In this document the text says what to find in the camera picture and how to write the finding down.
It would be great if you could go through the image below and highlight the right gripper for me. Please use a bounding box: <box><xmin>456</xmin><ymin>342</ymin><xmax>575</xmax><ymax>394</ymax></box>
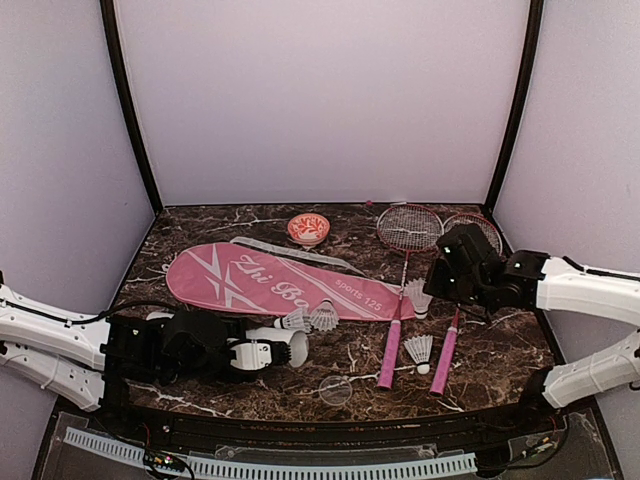
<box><xmin>422</xmin><ymin>257</ymin><xmax>490</xmax><ymax>307</ymax></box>

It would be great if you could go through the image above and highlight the shuttlecock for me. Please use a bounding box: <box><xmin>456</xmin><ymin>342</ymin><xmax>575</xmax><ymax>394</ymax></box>
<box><xmin>310</xmin><ymin>299</ymin><xmax>339</xmax><ymax>332</ymax></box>
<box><xmin>403</xmin><ymin>335</ymin><xmax>433</xmax><ymax>375</ymax></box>
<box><xmin>273</xmin><ymin>307</ymin><xmax>312</xmax><ymax>333</ymax></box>
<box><xmin>404</xmin><ymin>278</ymin><xmax>432</xmax><ymax>320</ymax></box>

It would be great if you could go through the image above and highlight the white shuttlecock tube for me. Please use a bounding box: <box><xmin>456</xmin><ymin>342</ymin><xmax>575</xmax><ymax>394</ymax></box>
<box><xmin>246</xmin><ymin>327</ymin><xmax>309</xmax><ymax>368</ymax></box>

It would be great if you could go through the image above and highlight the clear plastic tube lid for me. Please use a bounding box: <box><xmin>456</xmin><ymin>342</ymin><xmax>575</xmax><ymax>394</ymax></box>
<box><xmin>318</xmin><ymin>375</ymin><xmax>353</xmax><ymax>406</ymax></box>

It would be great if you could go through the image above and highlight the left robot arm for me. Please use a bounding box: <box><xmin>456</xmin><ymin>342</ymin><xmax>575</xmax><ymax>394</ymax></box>
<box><xmin>1</xmin><ymin>285</ymin><xmax>253</xmax><ymax>436</ymax></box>

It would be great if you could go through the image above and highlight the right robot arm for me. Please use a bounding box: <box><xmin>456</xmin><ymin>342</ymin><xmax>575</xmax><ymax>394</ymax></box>
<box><xmin>423</xmin><ymin>224</ymin><xmax>639</xmax><ymax>434</ymax></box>

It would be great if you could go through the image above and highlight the right red badminton racket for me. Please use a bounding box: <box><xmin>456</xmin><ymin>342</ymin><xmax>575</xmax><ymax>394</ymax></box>
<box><xmin>429</xmin><ymin>213</ymin><xmax>503</xmax><ymax>398</ymax></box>

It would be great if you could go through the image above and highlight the red badminton racket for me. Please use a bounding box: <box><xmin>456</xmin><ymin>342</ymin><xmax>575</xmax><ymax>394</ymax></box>
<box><xmin>429</xmin><ymin>213</ymin><xmax>503</xmax><ymax>398</ymax></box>
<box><xmin>377</xmin><ymin>203</ymin><xmax>444</xmax><ymax>390</ymax></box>

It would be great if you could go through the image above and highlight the left red badminton racket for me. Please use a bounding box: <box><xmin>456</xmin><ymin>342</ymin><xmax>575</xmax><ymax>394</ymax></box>
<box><xmin>377</xmin><ymin>203</ymin><xmax>444</xmax><ymax>390</ymax></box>

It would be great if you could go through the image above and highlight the pink racket bag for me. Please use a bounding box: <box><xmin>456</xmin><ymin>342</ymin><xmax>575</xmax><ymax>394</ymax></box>
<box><xmin>166</xmin><ymin>242</ymin><xmax>415</xmax><ymax>322</ymax></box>

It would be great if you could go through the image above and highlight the shuttlecock beside tube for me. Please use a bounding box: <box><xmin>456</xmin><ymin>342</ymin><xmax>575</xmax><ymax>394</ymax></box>
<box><xmin>273</xmin><ymin>307</ymin><xmax>312</xmax><ymax>333</ymax></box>

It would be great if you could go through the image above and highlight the shuttlecock on bag edge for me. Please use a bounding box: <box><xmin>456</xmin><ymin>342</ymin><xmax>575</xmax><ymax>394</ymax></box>
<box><xmin>310</xmin><ymin>299</ymin><xmax>339</xmax><ymax>332</ymax></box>

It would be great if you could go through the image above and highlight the red white patterned bowl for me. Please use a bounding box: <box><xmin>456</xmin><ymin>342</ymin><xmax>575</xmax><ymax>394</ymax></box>
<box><xmin>287</xmin><ymin>213</ymin><xmax>330</xmax><ymax>246</ymax></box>

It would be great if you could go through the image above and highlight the white cable tray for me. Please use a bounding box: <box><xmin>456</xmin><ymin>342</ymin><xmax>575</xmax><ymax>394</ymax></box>
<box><xmin>64</xmin><ymin>427</ymin><xmax>478</xmax><ymax>479</ymax></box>

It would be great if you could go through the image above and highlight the right black frame post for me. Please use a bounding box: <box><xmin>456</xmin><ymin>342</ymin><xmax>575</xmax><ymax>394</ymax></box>
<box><xmin>482</xmin><ymin>0</ymin><xmax>545</xmax><ymax>217</ymax></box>

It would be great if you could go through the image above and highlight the black frame post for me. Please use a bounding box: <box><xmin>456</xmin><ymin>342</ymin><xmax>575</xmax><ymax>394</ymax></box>
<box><xmin>99</xmin><ymin>0</ymin><xmax>164</xmax><ymax>216</ymax></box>
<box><xmin>482</xmin><ymin>0</ymin><xmax>545</xmax><ymax>217</ymax></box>

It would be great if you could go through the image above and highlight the left black frame post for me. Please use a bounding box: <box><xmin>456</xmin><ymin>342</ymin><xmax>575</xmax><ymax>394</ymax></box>
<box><xmin>99</xmin><ymin>0</ymin><xmax>164</xmax><ymax>216</ymax></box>

